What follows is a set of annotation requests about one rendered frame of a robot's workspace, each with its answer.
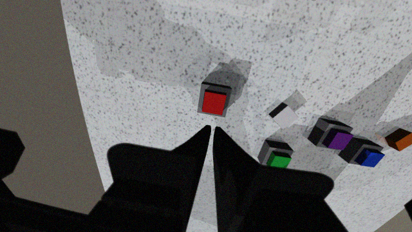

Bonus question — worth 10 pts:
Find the red button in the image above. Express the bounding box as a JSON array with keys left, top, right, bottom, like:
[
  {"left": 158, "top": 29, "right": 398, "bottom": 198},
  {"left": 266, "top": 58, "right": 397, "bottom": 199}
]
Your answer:
[{"left": 197, "top": 81, "right": 232, "bottom": 117}]

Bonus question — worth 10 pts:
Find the grey block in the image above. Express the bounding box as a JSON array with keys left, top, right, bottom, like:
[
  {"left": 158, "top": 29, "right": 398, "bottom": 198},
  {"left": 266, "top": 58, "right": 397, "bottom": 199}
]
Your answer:
[{"left": 269, "top": 102, "right": 298, "bottom": 129}]

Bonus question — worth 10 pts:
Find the purple button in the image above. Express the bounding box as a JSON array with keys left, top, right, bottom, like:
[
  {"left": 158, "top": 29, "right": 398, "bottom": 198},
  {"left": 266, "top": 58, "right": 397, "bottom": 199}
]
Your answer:
[{"left": 308, "top": 118, "right": 353, "bottom": 150}]

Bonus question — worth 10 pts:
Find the blue button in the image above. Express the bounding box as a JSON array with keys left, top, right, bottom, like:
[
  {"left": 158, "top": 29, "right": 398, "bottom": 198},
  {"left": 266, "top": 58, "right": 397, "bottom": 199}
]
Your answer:
[{"left": 339, "top": 137, "right": 385, "bottom": 168}]

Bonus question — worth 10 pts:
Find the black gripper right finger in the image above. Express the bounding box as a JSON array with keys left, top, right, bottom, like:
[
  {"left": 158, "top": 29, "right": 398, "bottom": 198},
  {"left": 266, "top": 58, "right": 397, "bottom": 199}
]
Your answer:
[{"left": 212, "top": 126, "right": 335, "bottom": 232}]

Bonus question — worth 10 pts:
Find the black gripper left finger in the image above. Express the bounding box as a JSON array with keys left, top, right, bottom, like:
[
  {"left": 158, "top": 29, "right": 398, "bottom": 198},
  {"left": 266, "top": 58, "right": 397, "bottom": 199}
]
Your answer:
[{"left": 107, "top": 125, "right": 211, "bottom": 232}]

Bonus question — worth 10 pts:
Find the green button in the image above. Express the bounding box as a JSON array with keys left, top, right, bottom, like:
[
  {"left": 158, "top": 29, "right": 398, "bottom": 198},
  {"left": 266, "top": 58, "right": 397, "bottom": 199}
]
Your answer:
[{"left": 257, "top": 139, "right": 294, "bottom": 168}]

